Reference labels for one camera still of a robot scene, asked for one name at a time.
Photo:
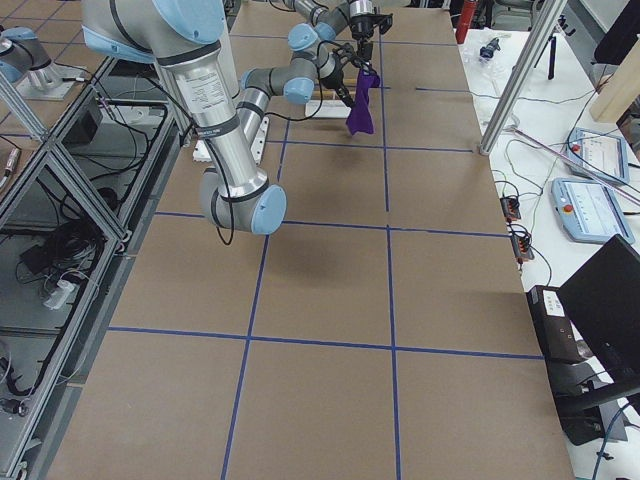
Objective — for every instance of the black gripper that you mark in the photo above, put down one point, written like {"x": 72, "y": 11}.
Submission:
{"x": 361, "y": 29}

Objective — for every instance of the purple microfibre towel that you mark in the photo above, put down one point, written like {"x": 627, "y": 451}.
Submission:
{"x": 360, "y": 119}

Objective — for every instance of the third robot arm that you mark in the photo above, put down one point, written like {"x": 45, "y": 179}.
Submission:
{"x": 26, "y": 64}

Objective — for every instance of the white rack base tray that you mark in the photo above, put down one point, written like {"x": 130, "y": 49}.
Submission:
{"x": 327, "y": 109}

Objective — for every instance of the red fire extinguisher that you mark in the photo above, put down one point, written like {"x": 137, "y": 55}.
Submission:
{"x": 465, "y": 20}

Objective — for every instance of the blue black tool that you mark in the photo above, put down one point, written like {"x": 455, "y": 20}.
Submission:
{"x": 488, "y": 51}

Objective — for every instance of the black tripod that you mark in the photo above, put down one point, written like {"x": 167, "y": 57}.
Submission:
{"x": 552, "y": 57}

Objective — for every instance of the upper orange connector block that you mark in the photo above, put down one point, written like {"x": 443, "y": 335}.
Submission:
{"x": 511, "y": 208}

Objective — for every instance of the orange connector block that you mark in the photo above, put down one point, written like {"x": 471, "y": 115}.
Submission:
{"x": 511, "y": 208}
{"x": 521, "y": 245}

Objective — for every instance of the lower orange connector block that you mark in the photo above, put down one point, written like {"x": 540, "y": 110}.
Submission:
{"x": 521, "y": 245}

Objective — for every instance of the wooden beam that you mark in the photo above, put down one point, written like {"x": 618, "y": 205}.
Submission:
{"x": 620, "y": 91}

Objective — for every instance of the upper teach pendant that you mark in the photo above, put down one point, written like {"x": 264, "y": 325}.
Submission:
{"x": 603, "y": 154}

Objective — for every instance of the teach pendant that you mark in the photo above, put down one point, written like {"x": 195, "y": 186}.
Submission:
{"x": 589, "y": 211}
{"x": 603, "y": 154}

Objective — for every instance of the lower teach pendant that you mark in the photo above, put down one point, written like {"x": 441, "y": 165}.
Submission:
{"x": 589, "y": 211}

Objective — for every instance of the black laptop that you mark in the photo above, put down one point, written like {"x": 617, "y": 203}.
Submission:
{"x": 602, "y": 301}

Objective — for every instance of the white power strip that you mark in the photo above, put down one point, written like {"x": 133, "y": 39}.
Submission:
{"x": 61, "y": 295}

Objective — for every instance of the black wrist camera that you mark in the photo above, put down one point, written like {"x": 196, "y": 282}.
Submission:
{"x": 363, "y": 26}

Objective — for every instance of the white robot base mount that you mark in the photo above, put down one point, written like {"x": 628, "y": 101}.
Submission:
{"x": 201, "y": 152}

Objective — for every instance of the aluminium frame post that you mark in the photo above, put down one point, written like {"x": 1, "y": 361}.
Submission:
{"x": 533, "y": 47}

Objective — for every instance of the aluminium side frame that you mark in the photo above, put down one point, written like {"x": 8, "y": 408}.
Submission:
{"x": 76, "y": 209}

